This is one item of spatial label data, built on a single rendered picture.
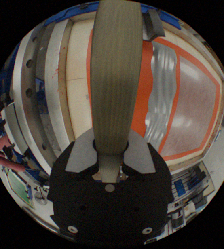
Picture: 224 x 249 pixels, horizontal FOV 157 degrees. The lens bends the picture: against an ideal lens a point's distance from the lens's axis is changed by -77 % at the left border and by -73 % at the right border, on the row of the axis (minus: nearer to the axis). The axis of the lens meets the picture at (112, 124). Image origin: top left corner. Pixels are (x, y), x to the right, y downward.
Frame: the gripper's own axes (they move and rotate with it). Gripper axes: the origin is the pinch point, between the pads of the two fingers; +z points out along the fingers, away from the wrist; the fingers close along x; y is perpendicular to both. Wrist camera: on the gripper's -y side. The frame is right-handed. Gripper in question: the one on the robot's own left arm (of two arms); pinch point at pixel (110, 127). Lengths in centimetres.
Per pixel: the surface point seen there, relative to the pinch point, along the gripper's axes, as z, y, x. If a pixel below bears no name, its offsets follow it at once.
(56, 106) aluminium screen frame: 3.9, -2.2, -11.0
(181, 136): 7.4, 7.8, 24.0
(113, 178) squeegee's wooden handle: -3.8, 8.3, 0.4
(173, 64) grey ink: 6.6, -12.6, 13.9
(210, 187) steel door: -77, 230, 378
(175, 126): 7.4, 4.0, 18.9
